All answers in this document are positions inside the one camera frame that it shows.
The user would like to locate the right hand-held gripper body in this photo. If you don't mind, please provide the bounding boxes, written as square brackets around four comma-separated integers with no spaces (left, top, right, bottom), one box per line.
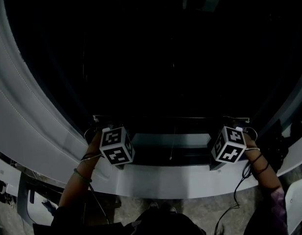
[210,125,248,165]

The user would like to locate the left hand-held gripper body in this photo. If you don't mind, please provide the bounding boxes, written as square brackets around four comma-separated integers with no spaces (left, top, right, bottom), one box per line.
[99,125,136,167]

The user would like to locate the person's right forearm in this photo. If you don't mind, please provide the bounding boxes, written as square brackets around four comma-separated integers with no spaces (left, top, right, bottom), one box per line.
[243,133,284,191]

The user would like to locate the person's left forearm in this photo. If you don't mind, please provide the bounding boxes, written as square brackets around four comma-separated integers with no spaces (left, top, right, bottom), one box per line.
[58,130,104,208]

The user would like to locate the black fabric item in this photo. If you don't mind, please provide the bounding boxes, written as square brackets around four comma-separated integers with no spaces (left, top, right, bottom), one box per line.
[263,120,291,174]

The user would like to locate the person's shirt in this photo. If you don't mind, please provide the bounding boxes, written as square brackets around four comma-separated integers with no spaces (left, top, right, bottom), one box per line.
[33,187,289,235]

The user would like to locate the black hair ties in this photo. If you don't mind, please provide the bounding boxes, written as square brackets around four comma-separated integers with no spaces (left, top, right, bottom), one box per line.
[250,153,270,174]

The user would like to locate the green bead bracelet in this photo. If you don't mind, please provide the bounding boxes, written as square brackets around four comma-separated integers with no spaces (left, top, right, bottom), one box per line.
[73,168,93,184]

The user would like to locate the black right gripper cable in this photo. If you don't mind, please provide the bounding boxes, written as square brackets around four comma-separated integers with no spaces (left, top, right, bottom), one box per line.
[214,161,252,235]

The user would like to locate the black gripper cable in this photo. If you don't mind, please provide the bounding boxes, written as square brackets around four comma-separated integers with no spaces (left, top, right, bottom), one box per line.
[80,127,111,227]
[214,161,252,235]

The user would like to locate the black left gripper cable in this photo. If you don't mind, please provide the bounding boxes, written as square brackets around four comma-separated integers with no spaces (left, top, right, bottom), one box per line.
[80,127,111,227]

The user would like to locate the white pull cord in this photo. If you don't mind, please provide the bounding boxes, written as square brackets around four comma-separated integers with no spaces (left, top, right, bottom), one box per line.
[168,126,176,160]

